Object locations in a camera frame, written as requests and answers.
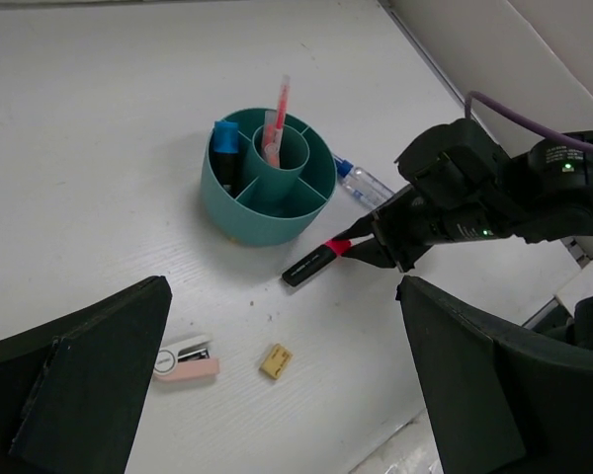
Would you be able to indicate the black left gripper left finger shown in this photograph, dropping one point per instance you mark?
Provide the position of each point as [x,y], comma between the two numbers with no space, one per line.
[72,390]

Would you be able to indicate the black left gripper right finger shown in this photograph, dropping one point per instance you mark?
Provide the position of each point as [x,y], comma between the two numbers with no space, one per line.
[500,398]

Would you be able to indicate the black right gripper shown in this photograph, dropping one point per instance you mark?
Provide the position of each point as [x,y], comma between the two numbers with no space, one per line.
[453,196]

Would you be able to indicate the pink capped black highlighter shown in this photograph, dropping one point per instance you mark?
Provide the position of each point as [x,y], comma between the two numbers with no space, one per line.
[314,262]

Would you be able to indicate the red translucent pen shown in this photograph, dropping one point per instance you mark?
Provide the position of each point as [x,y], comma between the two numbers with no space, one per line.
[281,110]

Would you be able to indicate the blue capped black highlighter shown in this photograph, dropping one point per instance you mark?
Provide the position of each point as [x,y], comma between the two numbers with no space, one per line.
[225,149]

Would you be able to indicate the brown translucent pen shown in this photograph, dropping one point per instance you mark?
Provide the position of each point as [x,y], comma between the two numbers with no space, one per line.
[271,153]

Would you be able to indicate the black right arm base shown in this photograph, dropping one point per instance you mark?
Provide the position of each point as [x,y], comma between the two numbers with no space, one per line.
[557,322]

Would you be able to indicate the clear blue-capped spray bottle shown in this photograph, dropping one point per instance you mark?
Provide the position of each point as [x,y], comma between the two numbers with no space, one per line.
[361,185]

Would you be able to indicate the teal round divided organizer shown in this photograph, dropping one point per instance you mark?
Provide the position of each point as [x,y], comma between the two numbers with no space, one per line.
[270,206]

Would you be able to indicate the pink white mini stapler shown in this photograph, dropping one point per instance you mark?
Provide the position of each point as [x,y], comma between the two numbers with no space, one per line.
[185,360]

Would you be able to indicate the yellow eraser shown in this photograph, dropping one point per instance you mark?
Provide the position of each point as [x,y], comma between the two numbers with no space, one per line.
[276,362]

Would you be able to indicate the white foam boards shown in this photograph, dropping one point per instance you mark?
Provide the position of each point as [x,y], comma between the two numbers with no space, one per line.
[535,56]

